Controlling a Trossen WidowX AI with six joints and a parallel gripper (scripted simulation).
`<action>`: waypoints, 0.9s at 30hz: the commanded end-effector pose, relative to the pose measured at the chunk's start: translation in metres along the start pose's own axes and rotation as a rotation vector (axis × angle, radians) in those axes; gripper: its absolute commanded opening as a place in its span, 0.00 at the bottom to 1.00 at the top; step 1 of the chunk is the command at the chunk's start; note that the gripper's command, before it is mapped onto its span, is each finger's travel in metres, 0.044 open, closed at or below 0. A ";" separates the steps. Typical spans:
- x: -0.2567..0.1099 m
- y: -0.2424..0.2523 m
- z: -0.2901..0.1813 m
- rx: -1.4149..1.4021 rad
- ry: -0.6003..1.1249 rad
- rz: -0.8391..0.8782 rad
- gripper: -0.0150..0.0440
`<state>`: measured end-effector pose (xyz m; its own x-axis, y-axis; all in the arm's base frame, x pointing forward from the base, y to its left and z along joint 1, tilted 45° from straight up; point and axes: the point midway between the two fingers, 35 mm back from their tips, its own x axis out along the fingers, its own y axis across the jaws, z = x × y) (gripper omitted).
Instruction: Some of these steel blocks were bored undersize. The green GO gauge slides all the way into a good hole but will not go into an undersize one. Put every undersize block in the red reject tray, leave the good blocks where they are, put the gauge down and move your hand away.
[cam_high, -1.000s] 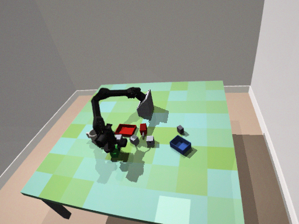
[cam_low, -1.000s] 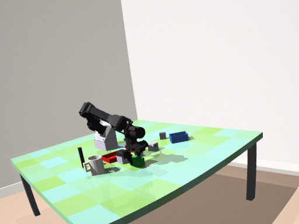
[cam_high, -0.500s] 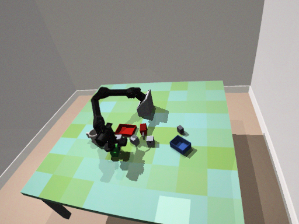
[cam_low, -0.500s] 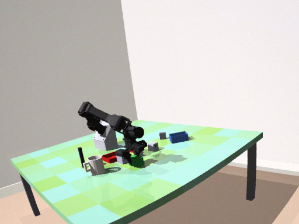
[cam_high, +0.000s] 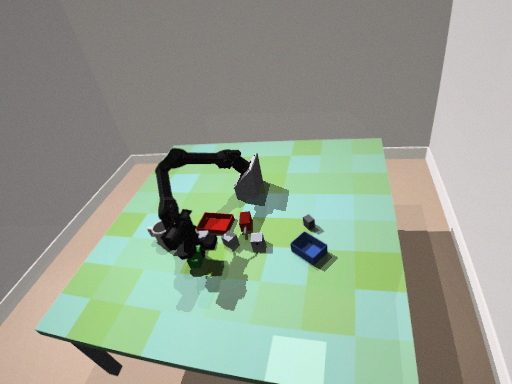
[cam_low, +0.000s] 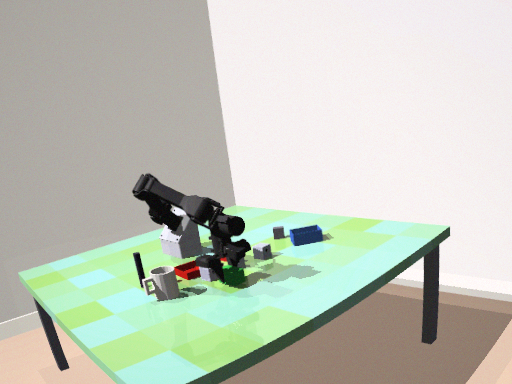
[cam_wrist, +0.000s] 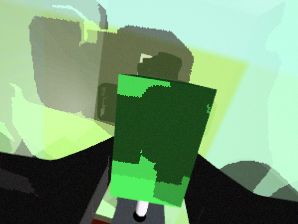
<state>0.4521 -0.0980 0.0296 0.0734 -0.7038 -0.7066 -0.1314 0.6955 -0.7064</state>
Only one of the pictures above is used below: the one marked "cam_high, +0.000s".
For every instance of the green gauge with short grey pin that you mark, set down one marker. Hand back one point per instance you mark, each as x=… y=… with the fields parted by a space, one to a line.
x=197 y=260

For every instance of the red tray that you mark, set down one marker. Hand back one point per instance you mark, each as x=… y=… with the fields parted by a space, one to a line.
x=215 y=223

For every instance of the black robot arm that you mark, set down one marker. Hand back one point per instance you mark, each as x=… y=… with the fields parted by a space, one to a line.
x=168 y=208

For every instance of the grey mug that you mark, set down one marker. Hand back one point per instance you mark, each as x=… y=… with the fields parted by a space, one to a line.
x=156 y=231

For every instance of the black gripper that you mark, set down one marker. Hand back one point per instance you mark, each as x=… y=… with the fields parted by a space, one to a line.
x=206 y=243

